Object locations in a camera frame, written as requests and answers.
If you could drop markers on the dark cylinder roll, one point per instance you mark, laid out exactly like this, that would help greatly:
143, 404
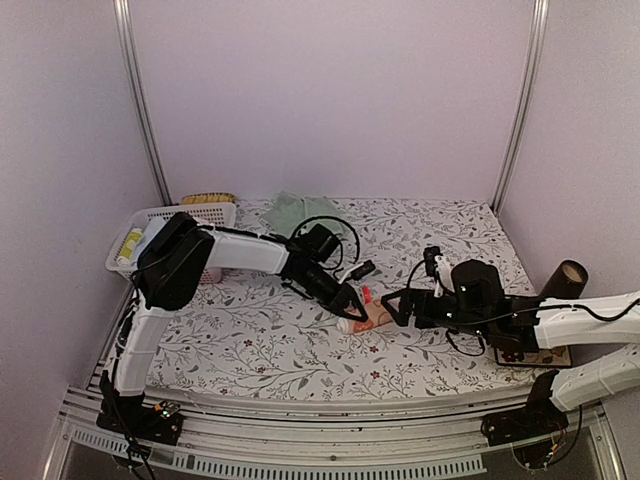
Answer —
568, 281

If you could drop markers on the yellow rolled towel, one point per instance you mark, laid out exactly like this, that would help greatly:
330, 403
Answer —
127, 253

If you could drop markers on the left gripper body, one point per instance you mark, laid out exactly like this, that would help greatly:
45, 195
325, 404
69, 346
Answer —
321, 292

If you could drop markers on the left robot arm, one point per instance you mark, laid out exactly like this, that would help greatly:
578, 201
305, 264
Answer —
168, 272

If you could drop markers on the woven straw brush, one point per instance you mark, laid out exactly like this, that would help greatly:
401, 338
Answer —
205, 198

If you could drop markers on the green towel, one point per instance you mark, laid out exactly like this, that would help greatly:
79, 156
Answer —
288, 210

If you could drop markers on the floral ceramic tray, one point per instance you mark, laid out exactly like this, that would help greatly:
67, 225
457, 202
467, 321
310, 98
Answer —
530, 352

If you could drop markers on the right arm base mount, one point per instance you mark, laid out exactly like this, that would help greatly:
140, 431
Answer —
534, 419

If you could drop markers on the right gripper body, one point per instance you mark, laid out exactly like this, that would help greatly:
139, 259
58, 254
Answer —
431, 318

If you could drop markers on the white plastic basket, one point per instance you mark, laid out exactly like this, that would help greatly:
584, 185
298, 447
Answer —
142, 226

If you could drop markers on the right metal frame post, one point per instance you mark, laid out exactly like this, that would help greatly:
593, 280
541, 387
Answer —
532, 63

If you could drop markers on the metal frame post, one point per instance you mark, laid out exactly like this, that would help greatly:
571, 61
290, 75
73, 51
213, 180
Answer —
532, 63
124, 24

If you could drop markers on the metal front rail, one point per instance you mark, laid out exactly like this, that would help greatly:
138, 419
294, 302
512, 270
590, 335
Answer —
233, 439

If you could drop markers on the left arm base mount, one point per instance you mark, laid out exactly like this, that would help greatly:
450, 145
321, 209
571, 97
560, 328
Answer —
161, 423

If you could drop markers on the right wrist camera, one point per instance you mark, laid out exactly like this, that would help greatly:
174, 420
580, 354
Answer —
476, 284

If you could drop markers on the floral tablecloth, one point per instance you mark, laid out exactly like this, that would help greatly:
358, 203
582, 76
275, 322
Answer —
249, 337

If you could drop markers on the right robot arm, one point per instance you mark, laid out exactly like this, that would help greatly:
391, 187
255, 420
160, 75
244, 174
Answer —
524, 324

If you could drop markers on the left metal frame post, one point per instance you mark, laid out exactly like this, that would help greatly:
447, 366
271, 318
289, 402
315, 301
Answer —
124, 24

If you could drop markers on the blue rolled towel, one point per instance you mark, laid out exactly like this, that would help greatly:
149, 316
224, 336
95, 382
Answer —
154, 226

